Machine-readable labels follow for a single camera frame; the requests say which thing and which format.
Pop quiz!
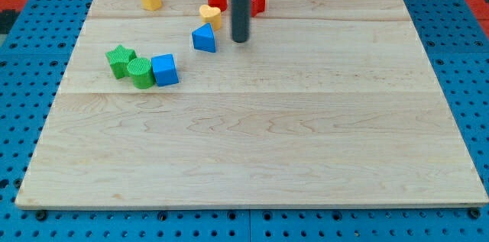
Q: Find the red star block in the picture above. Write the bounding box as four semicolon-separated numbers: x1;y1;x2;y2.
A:
251;0;266;17

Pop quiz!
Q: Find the blue triangle block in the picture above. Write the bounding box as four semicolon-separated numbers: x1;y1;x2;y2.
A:
191;23;216;53

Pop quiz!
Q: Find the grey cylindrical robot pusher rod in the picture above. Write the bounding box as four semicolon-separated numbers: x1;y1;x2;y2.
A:
231;0;251;43

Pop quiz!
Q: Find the yellow heart block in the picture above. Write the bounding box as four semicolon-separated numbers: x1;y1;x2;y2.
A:
199;5;222;31

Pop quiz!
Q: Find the green cylinder block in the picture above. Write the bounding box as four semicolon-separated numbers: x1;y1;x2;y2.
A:
127;57;155;89

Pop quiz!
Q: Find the light wooden board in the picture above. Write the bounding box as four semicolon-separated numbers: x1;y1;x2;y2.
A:
15;0;488;211

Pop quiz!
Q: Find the green star block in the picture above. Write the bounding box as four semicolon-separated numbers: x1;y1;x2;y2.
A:
105;45;137;79

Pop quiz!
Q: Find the blue cube block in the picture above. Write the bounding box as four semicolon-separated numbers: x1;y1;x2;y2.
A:
151;53;180;87

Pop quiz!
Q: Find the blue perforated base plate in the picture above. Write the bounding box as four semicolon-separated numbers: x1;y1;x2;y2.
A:
1;0;488;241

